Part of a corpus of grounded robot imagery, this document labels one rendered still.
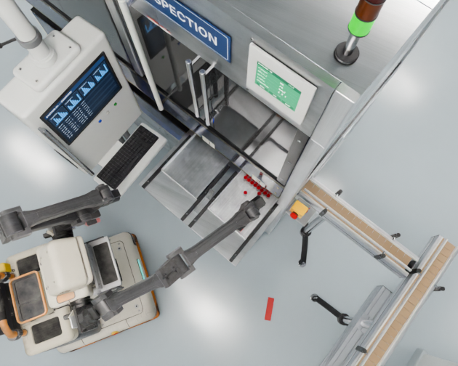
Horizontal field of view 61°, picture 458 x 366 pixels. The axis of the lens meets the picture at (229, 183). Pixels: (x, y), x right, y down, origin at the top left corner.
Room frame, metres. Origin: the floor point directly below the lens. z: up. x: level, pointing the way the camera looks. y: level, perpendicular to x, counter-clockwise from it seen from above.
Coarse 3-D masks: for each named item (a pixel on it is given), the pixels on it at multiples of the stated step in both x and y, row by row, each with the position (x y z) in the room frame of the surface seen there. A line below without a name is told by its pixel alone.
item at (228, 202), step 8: (240, 176) 0.63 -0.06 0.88; (232, 184) 0.59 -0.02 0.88; (240, 184) 0.59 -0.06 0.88; (248, 184) 0.59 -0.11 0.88; (224, 192) 0.54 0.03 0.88; (232, 192) 0.54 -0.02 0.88; (240, 192) 0.54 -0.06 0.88; (248, 192) 0.54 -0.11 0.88; (256, 192) 0.54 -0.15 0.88; (216, 200) 0.50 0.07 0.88; (224, 200) 0.50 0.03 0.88; (232, 200) 0.50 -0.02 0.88; (240, 200) 0.50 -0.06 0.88; (272, 200) 0.49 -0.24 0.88; (208, 208) 0.45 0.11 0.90; (216, 208) 0.45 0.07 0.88; (224, 208) 0.45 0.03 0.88; (232, 208) 0.45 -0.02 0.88; (264, 208) 0.45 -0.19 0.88; (224, 216) 0.41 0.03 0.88; (248, 224) 0.36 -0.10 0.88; (256, 224) 0.36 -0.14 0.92; (240, 232) 0.32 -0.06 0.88; (248, 232) 0.32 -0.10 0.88
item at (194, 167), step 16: (192, 144) 0.83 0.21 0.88; (208, 144) 0.83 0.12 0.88; (176, 160) 0.73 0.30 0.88; (192, 160) 0.73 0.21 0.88; (208, 160) 0.73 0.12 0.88; (224, 160) 0.73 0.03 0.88; (176, 176) 0.63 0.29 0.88; (192, 176) 0.63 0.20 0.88; (208, 176) 0.63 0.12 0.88; (192, 192) 0.54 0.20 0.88
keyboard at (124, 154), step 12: (144, 132) 0.92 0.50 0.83; (132, 144) 0.85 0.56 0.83; (144, 144) 0.85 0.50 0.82; (120, 156) 0.77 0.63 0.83; (132, 156) 0.77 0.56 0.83; (108, 168) 0.70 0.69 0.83; (120, 168) 0.70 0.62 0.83; (132, 168) 0.70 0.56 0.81; (108, 180) 0.63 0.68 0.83; (120, 180) 0.63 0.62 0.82
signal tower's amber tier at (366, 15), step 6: (360, 0) 0.58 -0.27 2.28; (360, 6) 0.57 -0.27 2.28; (366, 6) 0.56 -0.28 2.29; (372, 6) 0.55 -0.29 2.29; (378, 6) 0.55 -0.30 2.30; (360, 12) 0.56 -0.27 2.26; (366, 12) 0.56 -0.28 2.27; (372, 12) 0.55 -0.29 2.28; (378, 12) 0.56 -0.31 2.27; (360, 18) 0.56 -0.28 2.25; (366, 18) 0.55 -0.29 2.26; (372, 18) 0.55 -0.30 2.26
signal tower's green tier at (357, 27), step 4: (352, 20) 0.58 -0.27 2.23; (356, 20) 0.56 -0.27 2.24; (352, 24) 0.57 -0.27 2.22; (356, 24) 0.56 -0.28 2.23; (360, 24) 0.56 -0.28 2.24; (364, 24) 0.55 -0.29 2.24; (368, 24) 0.55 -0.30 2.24; (372, 24) 0.56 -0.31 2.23; (352, 28) 0.57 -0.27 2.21; (356, 28) 0.56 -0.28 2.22; (360, 28) 0.56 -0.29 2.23; (364, 28) 0.55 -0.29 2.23; (368, 28) 0.56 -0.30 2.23; (352, 32) 0.56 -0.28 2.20; (356, 32) 0.56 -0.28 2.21; (360, 32) 0.55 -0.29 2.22; (364, 32) 0.55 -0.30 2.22; (368, 32) 0.56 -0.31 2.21
